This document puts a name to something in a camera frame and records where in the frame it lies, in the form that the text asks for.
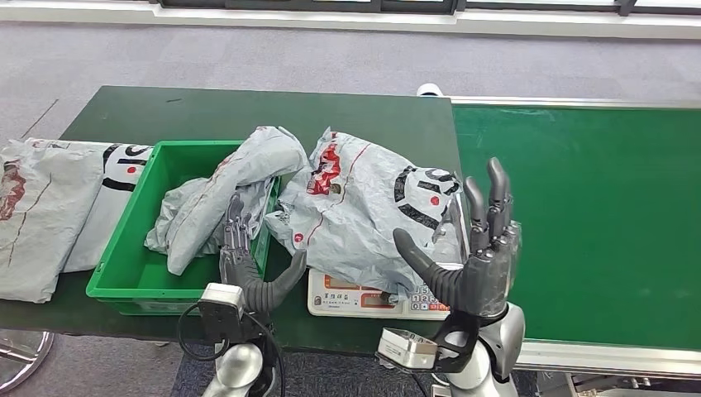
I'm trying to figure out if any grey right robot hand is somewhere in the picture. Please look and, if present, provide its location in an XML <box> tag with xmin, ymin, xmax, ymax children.
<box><xmin>392</xmin><ymin>157</ymin><xmax>523</xmax><ymax>320</ymax></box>

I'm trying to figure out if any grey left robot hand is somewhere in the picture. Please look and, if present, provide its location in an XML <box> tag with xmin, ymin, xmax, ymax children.
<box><xmin>218</xmin><ymin>193</ymin><xmax>309</xmax><ymax>314</ymax></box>

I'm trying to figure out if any small grey parcel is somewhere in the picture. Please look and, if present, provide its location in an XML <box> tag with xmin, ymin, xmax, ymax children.
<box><xmin>145</xmin><ymin>176</ymin><xmax>275</xmax><ymax>256</ymax></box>

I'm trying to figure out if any long grey parcel red stripe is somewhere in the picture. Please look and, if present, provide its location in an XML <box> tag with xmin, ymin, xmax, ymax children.
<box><xmin>163</xmin><ymin>126</ymin><xmax>309</xmax><ymax>277</ymax></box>

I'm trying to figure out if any grey parcel red black print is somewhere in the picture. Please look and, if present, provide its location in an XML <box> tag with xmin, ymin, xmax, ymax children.
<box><xmin>264</xmin><ymin>127</ymin><xmax>466</xmax><ymax>306</ymax></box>

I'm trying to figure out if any green conveyor belt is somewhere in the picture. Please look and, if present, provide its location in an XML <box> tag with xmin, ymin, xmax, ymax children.
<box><xmin>451</xmin><ymin>97</ymin><xmax>701</xmax><ymax>379</ymax></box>

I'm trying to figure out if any white scale with steel tray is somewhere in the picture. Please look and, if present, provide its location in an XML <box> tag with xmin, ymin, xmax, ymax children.
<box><xmin>306</xmin><ymin>186</ymin><xmax>473</xmax><ymax>322</ymax></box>

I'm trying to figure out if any green plastic crate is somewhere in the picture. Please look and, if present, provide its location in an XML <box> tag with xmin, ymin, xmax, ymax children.
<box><xmin>85</xmin><ymin>139</ymin><xmax>281</xmax><ymax>318</ymax></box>

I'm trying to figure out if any white bag black print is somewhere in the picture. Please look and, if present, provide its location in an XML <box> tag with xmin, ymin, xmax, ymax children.
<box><xmin>27</xmin><ymin>137</ymin><xmax>155</xmax><ymax>274</ymax></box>

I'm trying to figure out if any large grey bag red print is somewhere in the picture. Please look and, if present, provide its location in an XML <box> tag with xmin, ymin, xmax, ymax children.
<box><xmin>0</xmin><ymin>137</ymin><xmax>106</xmax><ymax>304</ymax></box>

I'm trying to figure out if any white window sill ledge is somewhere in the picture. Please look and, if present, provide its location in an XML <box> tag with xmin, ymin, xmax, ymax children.
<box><xmin>0</xmin><ymin>4</ymin><xmax>701</xmax><ymax>41</ymax></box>

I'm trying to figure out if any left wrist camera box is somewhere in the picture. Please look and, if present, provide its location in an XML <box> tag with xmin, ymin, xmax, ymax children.
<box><xmin>196</xmin><ymin>282</ymin><xmax>247</xmax><ymax>342</ymax></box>

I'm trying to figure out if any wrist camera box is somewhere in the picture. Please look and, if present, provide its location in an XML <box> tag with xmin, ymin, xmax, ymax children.
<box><xmin>376</xmin><ymin>327</ymin><xmax>441</xmax><ymax>372</ymax></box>
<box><xmin>196</xmin><ymin>282</ymin><xmax>247</xmax><ymax>342</ymax></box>

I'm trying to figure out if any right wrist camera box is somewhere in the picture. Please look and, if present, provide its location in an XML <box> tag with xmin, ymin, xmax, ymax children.
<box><xmin>376</xmin><ymin>327</ymin><xmax>441</xmax><ymax>372</ymax></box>

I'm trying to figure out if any chrome chair base ring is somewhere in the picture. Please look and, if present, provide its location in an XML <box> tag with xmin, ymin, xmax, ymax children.
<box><xmin>0</xmin><ymin>329</ymin><xmax>56</xmax><ymax>394</ymax></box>

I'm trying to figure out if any dark window frame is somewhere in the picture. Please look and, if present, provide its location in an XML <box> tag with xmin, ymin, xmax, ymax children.
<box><xmin>0</xmin><ymin>0</ymin><xmax>701</xmax><ymax>16</ymax></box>

